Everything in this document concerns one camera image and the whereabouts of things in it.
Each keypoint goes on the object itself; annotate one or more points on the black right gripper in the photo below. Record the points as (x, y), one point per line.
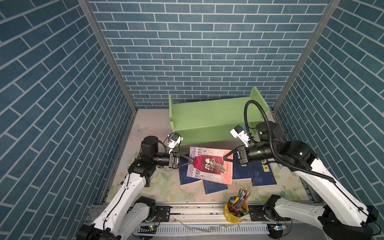
(242, 154)

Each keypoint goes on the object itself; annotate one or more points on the yellow pen cup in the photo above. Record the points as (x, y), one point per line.
(236, 210)

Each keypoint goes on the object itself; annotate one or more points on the green wooden shelf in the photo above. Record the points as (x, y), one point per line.
(210, 121)

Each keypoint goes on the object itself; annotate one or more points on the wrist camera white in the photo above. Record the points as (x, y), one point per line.
(174, 141)
(240, 133)

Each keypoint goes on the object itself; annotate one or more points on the aluminium corner post right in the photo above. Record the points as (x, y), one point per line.
(318, 30)

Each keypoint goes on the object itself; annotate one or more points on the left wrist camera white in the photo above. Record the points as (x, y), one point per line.
(174, 141)

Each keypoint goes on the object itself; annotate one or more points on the aluminium corner post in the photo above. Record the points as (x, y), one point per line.
(96, 29)
(318, 30)

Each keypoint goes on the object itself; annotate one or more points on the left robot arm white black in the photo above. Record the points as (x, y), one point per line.
(126, 211)

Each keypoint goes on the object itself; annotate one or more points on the aluminium corner post left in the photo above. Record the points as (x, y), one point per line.
(96, 29)

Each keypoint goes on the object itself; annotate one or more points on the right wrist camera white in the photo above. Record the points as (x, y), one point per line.
(240, 133)

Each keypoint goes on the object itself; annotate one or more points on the blue book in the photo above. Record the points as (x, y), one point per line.
(213, 187)
(184, 179)
(241, 172)
(262, 175)

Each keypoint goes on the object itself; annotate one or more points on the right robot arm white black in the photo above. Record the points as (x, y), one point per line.
(343, 217)

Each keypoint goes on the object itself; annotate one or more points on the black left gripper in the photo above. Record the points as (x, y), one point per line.
(173, 163)

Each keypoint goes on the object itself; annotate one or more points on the red pink Hamlet book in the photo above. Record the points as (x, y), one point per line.
(209, 165)

